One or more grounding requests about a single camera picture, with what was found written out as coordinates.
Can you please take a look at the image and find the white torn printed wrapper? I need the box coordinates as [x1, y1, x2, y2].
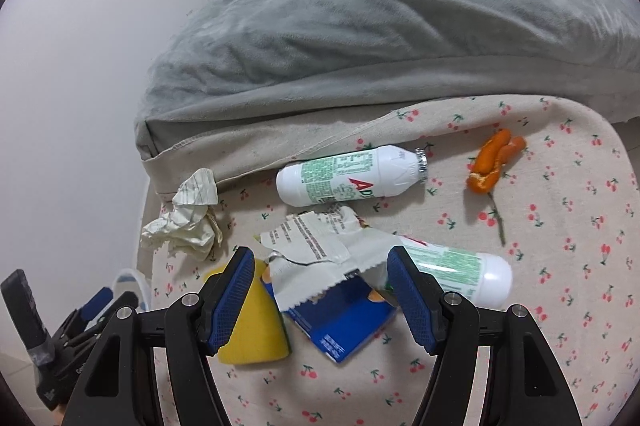
[259, 205, 401, 311]

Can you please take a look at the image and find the yellow sponge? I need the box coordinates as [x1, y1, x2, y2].
[216, 259, 291, 365]

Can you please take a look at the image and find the pale green paper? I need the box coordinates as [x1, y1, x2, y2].
[140, 168, 224, 261]

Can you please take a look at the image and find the white green capless bottle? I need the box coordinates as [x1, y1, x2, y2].
[399, 236, 513, 310]

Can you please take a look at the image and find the white green yogurt bottle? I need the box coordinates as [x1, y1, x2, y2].
[276, 146, 428, 207]

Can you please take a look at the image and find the orange peel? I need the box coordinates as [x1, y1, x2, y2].
[466, 128, 526, 194]

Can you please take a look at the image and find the blue torn cardboard box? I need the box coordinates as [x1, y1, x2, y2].
[281, 278, 396, 364]

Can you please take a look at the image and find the person's left hand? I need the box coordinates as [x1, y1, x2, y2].
[53, 406, 65, 426]

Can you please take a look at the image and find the cherry print tablecloth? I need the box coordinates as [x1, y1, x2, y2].
[142, 96, 639, 425]

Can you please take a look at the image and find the grey blanket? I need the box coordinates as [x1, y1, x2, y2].
[134, 0, 639, 160]

